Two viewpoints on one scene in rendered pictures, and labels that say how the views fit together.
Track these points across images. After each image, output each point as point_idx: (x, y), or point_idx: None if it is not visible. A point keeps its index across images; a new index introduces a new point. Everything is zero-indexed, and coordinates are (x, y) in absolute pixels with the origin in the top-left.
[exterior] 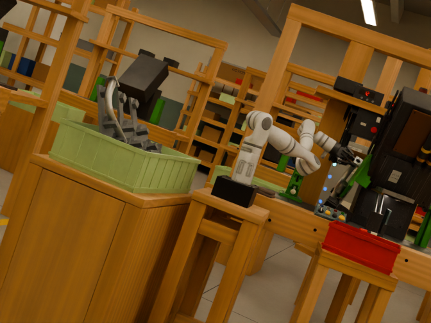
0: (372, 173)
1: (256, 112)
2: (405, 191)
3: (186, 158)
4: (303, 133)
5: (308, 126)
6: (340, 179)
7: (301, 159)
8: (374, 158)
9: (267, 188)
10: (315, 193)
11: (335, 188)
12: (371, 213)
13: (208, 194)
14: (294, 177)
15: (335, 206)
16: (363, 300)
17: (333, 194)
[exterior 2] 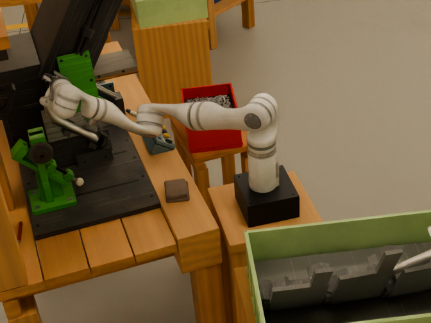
0: (93, 68)
1: (268, 105)
2: None
3: (306, 223)
4: (98, 104)
5: (84, 93)
6: (54, 115)
7: (157, 121)
8: (96, 51)
9: (44, 226)
10: (6, 172)
11: (74, 125)
12: (123, 101)
13: (310, 215)
14: (53, 173)
15: (108, 136)
16: (184, 157)
17: (88, 131)
